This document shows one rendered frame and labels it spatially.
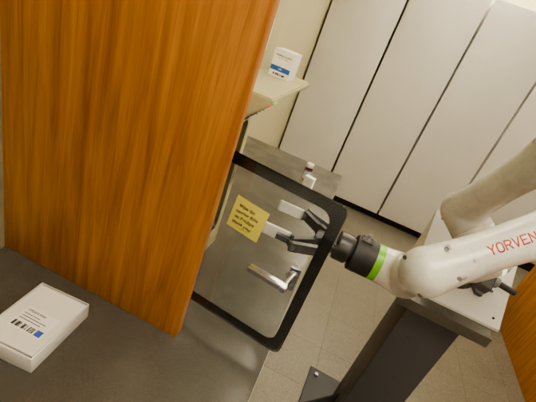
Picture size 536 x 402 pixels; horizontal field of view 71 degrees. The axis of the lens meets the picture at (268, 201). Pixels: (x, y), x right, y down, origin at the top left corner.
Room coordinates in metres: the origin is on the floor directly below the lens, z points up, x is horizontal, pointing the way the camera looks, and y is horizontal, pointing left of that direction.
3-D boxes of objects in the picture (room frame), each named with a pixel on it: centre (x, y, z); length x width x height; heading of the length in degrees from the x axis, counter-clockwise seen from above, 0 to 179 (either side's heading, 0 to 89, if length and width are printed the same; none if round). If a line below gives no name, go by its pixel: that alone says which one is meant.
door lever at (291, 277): (0.60, -0.06, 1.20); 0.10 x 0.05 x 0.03; 74
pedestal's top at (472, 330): (1.21, -0.73, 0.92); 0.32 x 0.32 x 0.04; 79
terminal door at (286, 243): (0.65, 0.00, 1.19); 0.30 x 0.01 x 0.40; 74
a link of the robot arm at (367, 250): (0.80, -0.26, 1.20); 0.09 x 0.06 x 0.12; 171
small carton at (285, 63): (0.91, 0.07, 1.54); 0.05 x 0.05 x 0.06; 76
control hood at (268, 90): (0.84, 0.09, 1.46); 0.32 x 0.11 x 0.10; 171
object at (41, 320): (0.49, 0.35, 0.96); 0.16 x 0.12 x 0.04; 175
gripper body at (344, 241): (0.81, -0.19, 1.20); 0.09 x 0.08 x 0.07; 81
